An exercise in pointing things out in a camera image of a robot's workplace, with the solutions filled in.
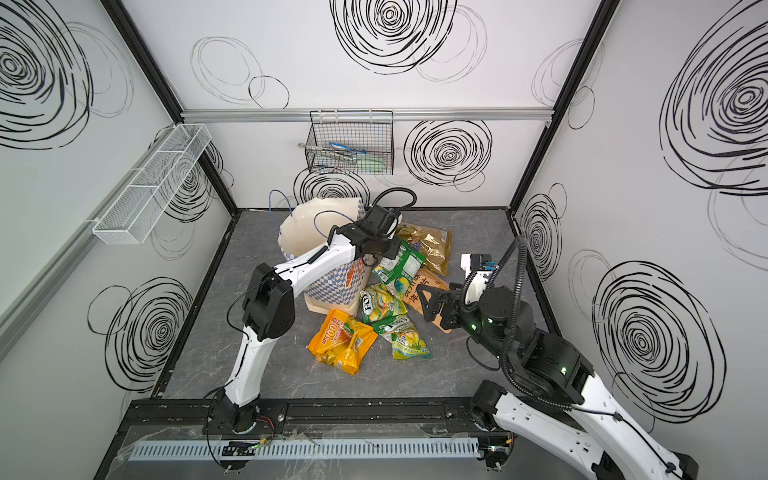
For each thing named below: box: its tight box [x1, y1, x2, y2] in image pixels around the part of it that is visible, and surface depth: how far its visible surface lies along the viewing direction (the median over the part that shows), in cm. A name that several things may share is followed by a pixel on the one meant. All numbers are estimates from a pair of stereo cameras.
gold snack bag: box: [397, 222, 452, 276], surface depth 104 cm
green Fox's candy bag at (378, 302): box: [358, 284, 408, 323], surface depth 91 cm
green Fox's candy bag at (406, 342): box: [372, 316, 433, 360], surface depth 83 cm
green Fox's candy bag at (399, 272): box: [372, 239, 427, 293], surface depth 94 cm
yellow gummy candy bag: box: [308, 309, 379, 376], surface depth 82 cm
